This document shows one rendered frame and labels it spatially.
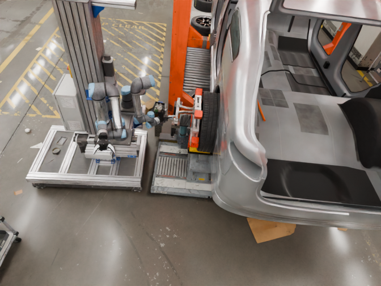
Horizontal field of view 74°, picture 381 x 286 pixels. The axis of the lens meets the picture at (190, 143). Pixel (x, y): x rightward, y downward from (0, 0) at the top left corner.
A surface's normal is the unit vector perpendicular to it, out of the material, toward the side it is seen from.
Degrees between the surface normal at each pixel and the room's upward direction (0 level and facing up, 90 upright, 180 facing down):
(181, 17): 90
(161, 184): 0
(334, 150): 21
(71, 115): 90
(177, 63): 90
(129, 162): 0
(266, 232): 2
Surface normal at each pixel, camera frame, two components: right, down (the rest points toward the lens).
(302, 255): 0.11, -0.66
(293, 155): 0.08, -0.39
